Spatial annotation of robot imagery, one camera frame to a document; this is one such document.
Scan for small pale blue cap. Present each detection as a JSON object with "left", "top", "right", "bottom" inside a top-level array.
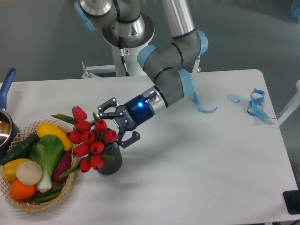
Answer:
[{"left": 227, "top": 94, "right": 240, "bottom": 103}]

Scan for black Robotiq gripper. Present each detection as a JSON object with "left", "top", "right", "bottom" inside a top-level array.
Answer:
[{"left": 97, "top": 94, "right": 156, "bottom": 149}]

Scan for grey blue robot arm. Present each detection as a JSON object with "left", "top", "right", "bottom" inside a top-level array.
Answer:
[{"left": 75, "top": 0, "right": 208, "bottom": 148}]

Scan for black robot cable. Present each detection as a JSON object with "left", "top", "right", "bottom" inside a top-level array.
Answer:
[{"left": 118, "top": 37, "right": 130, "bottom": 77}]

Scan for woven wicker basket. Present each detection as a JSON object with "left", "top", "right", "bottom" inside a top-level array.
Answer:
[{"left": 0, "top": 119, "right": 79, "bottom": 213}]

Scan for red tulip bouquet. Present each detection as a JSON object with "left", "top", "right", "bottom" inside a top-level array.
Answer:
[{"left": 53, "top": 106, "right": 108, "bottom": 178}]

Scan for yellow bell pepper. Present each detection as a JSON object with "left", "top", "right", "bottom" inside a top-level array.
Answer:
[{"left": 1, "top": 158, "right": 29, "bottom": 182}]

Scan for blue object top corner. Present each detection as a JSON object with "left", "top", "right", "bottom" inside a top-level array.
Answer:
[{"left": 291, "top": 0, "right": 300, "bottom": 18}]

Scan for purple sweet potato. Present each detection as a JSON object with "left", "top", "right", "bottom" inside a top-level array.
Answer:
[{"left": 52, "top": 151, "right": 72, "bottom": 183}]

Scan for orange fruit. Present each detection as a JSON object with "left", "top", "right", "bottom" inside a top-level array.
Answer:
[{"left": 10, "top": 180, "right": 36, "bottom": 200}]

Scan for dark grey ribbed vase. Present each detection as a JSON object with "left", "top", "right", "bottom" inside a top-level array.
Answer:
[{"left": 90, "top": 128, "right": 122, "bottom": 175}]

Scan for dark green cucumber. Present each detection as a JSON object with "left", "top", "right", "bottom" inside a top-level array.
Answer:
[{"left": 0, "top": 134, "right": 39, "bottom": 165}]

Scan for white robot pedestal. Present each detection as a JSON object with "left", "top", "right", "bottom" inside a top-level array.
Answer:
[{"left": 81, "top": 43, "right": 202, "bottom": 79}]

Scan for black device at edge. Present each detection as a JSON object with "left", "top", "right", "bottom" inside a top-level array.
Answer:
[{"left": 283, "top": 190, "right": 300, "bottom": 215}]

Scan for green bok choy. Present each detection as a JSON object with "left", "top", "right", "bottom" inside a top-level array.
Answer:
[{"left": 30, "top": 135, "right": 64, "bottom": 193}]

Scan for crumpled blue ribbon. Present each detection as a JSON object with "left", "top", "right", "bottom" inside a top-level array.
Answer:
[{"left": 247, "top": 89, "right": 275, "bottom": 119}]

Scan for white frame at right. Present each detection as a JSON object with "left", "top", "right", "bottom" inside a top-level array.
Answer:
[{"left": 277, "top": 80, "right": 300, "bottom": 126}]

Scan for green bean pods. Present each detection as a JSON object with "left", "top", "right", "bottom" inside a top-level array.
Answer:
[{"left": 33, "top": 186, "right": 63, "bottom": 203}]

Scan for yellow squash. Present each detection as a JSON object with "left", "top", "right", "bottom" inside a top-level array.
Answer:
[{"left": 37, "top": 122, "right": 72, "bottom": 151}]

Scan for blue handled saucepan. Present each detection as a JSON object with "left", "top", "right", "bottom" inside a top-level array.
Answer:
[{"left": 0, "top": 67, "right": 20, "bottom": 159}]

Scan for curled blue tape strip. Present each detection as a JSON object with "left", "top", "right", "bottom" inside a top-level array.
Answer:
[{"left": 189, "top": 91, "right": 217, "bottom": 114}]

